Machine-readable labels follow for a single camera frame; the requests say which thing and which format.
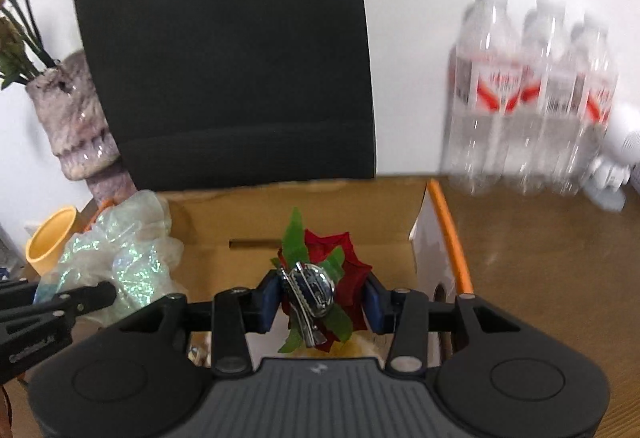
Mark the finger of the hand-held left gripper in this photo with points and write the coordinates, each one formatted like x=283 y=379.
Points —
x=17 y=292
x=85 y=298

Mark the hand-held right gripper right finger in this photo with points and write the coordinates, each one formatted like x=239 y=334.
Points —
x=373 y=305

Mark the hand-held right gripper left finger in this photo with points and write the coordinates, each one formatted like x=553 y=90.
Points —
x=270 y=304

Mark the red rose hair clip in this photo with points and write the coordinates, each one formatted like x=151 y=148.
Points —
x=305 y=289

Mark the red printed cardboard box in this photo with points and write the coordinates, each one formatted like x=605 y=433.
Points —
x=225 y=218

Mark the yellow mug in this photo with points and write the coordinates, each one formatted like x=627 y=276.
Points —
x=50 y=238

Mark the purple ceramic vase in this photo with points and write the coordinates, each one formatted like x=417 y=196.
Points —
x=75 y=118

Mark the clear water bottle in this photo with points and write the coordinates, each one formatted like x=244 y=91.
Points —
x=547 y=118
x=482 y=118
x=595 y=98

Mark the black paper bag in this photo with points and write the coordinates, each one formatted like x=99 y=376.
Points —
x=225 y=58

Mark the white robot speaker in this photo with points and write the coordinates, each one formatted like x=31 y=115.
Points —
x=617 y=153

